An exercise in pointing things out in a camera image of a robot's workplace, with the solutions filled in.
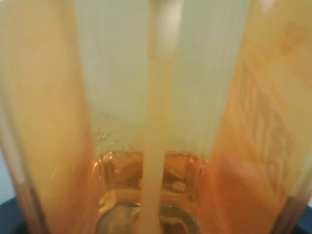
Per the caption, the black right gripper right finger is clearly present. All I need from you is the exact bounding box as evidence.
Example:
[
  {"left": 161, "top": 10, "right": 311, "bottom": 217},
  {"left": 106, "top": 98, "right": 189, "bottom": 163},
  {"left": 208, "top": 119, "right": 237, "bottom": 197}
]
[{"left": 294, "top": 195, "right": 312, "bottom": 234}]

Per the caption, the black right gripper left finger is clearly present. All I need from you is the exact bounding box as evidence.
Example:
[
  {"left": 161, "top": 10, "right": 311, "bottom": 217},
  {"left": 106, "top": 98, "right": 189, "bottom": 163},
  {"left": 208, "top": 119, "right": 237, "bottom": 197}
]
[{"left": 0, "top": 198, "right": 24, "bottom": 234}]

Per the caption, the orange pump soap bottle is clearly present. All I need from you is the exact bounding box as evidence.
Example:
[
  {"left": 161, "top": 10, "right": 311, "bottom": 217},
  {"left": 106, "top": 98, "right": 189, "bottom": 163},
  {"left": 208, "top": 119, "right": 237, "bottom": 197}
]
[{"left": 0, "top": 0, "right": 312, "bottom": 234}]

